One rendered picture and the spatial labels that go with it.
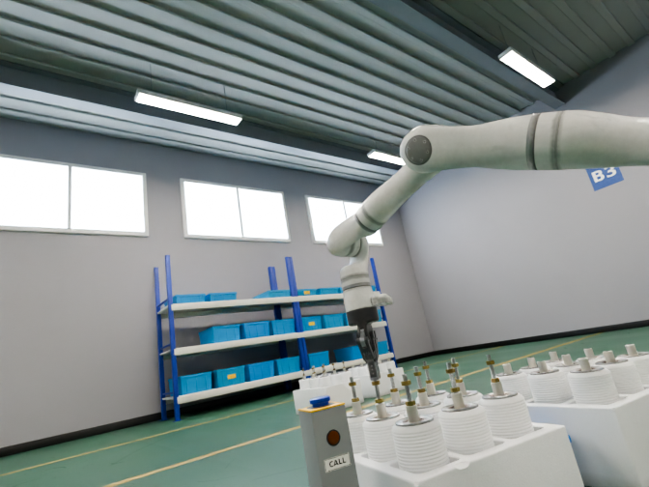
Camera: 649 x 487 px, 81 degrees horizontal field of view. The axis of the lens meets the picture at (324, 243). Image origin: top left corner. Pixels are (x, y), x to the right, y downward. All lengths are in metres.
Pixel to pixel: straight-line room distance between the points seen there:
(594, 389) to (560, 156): 0.66
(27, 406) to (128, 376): 1.00
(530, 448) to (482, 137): 0.60
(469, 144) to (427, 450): 0.55
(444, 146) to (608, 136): 0.24
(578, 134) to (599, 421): 0.70
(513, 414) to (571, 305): 6.53
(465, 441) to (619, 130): 0.60
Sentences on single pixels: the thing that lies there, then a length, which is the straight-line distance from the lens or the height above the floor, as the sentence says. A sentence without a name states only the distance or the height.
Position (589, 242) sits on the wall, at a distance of 7.33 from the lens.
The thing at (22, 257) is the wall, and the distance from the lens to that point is 5.77.
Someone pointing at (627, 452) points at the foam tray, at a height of 0.09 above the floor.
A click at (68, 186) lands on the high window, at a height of 3.08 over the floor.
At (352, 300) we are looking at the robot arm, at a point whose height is 0.51.
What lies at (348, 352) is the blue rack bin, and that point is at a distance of 6.37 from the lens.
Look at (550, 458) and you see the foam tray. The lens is 0.97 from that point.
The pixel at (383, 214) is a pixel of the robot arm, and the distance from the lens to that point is 0.86.
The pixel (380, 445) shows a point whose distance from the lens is 0.91.
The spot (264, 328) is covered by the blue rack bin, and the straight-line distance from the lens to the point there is 5.44.
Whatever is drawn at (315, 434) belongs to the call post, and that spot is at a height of 0.28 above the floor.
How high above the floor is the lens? 0.40
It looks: 16 degrees up
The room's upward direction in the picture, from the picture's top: 10 degrees counter-clockwise
